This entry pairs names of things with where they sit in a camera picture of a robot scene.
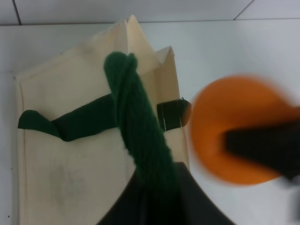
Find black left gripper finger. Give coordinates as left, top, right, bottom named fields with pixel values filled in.
left=99, top=163, right=233, bottom=225

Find orange with stem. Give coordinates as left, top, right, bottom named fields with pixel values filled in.
left=190, top=75, right=300, bottom=185

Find white linen bag green handles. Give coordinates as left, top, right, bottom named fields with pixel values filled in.
left=16, top=16, right=180, bottom=225

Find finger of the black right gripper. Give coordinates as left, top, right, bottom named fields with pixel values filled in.
left=224, top=124, right=300, bottom=180

